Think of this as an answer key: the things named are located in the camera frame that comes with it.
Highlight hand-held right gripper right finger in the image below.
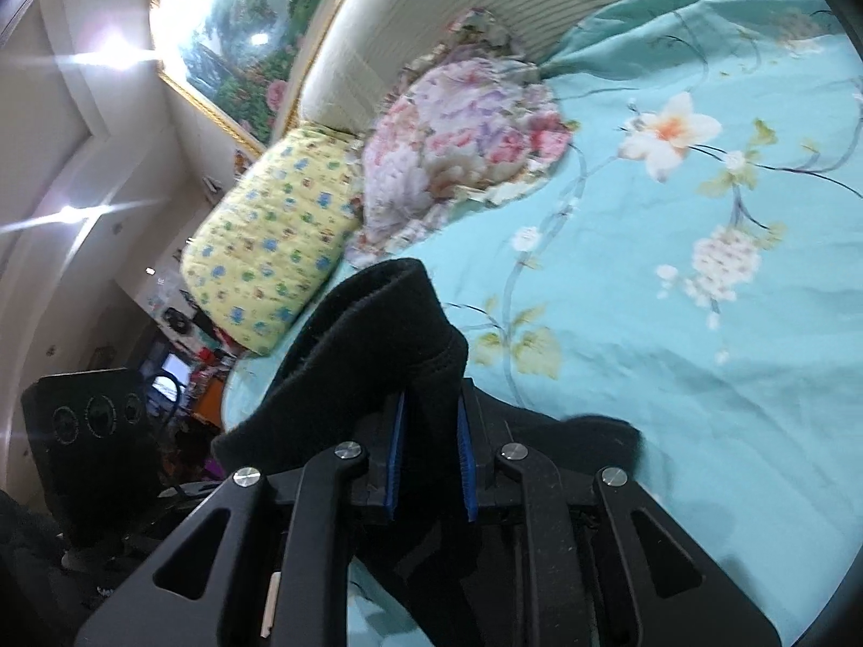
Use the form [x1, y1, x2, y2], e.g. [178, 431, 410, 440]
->
[456, 381, 783, 647]

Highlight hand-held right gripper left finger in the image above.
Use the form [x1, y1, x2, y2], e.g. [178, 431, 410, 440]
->
[73, 392, 407, 647]

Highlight black pants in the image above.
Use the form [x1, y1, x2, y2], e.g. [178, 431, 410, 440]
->
[210, 257, 645, 647]

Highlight teal floral bed sheet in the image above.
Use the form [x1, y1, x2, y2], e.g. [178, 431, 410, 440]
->
[222, 0, 863, 647]

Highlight small lit screen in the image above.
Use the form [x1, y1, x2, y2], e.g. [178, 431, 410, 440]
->
[152, 354, 193, 392]

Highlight yellow patterned pillow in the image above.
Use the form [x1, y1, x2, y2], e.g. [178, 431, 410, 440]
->
[181, 122, 365, 358]

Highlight pink floral pillow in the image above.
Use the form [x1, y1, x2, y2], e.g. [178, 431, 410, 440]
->
[344, 8, 581, 269]

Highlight white padded headboard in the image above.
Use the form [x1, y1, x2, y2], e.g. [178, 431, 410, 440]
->
[273, 0, 803, 142]

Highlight gold framed landscape painting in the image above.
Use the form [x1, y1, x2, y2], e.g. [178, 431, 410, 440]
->
[149, 0, 379, 156]

